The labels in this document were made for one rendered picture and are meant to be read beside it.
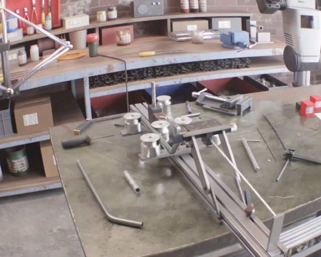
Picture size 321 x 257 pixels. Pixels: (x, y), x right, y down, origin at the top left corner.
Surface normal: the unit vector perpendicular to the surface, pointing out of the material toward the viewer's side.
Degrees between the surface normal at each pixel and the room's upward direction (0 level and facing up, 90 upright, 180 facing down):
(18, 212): 0
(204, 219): 0
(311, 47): 90
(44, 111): 90
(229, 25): 90
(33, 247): 0
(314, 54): 90
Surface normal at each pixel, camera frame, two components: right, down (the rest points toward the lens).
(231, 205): -0.04, -0.91
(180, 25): 0.32, 0.40
